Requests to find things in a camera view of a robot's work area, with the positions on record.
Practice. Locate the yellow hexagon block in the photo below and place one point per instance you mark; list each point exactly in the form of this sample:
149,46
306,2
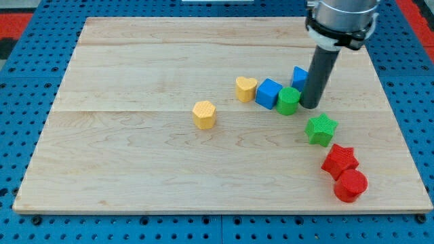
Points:
204,114

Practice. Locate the red star block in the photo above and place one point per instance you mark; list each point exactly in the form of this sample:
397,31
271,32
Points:
339,159

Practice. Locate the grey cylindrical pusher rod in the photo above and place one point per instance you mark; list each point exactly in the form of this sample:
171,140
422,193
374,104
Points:
319,72

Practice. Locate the blue block behind rod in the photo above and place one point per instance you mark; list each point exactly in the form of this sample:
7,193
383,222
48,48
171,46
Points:
299,77

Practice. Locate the green cylinder block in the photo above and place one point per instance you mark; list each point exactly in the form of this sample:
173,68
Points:
287,101

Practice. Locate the blue cube block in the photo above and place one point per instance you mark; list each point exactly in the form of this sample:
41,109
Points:
267,93

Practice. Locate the red cylinder block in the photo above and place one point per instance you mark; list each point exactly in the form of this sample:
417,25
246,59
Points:
350,185

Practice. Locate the green star block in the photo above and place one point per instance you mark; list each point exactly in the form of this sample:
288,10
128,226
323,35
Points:
320,130

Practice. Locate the light wooden board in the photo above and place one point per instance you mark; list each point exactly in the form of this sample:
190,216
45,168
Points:
120,137

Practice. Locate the yellow heart block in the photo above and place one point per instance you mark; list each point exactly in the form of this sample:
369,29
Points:
245,89

